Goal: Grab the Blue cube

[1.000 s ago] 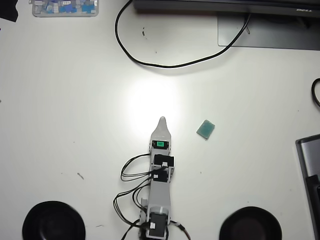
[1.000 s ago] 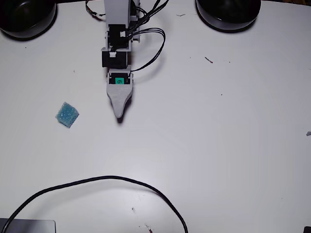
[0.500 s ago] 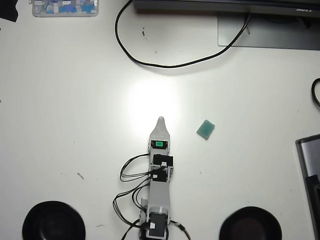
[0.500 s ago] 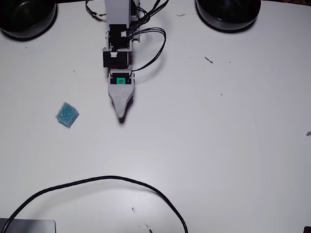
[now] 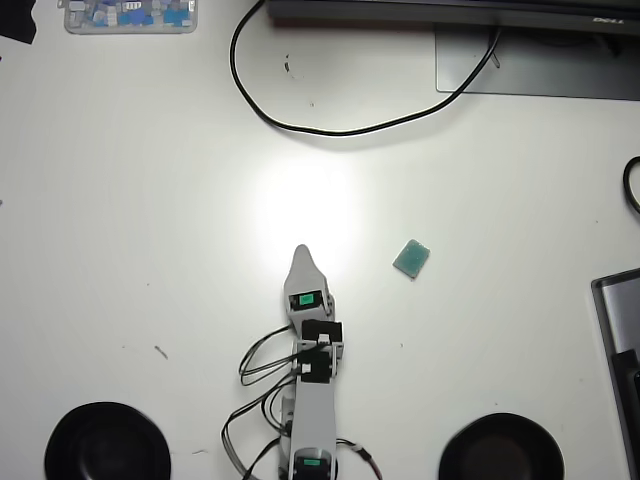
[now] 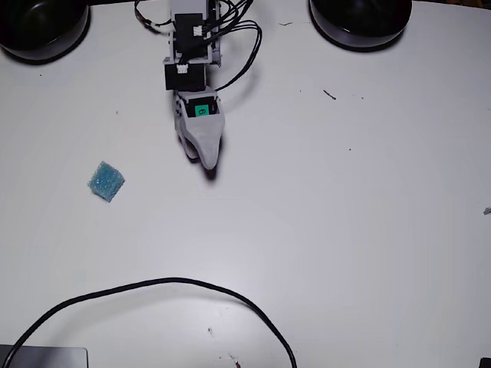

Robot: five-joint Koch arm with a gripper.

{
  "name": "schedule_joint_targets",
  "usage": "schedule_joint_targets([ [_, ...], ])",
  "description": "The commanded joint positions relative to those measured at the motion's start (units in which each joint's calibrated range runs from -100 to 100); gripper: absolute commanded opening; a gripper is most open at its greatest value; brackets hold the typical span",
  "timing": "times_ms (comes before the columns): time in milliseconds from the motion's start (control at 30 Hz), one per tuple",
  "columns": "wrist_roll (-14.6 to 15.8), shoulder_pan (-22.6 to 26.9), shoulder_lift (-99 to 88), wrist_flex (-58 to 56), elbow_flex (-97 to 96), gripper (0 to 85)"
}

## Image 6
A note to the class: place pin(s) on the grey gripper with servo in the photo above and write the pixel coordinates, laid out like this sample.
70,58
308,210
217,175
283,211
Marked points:
178,115

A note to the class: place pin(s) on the blue cube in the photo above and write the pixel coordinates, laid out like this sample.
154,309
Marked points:
105,182

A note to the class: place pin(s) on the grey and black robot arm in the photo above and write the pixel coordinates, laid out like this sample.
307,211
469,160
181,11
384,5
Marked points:
184,76

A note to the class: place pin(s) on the black bowl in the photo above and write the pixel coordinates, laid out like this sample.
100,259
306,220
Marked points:
360,23
38,30

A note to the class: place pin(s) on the grey monitor stand base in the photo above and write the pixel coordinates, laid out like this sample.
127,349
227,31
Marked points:
50,358

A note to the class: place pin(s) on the small grey scrap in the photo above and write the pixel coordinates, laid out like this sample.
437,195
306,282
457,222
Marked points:
487,210

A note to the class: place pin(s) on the black flat object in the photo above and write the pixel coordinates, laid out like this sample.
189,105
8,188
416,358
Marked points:
486,363

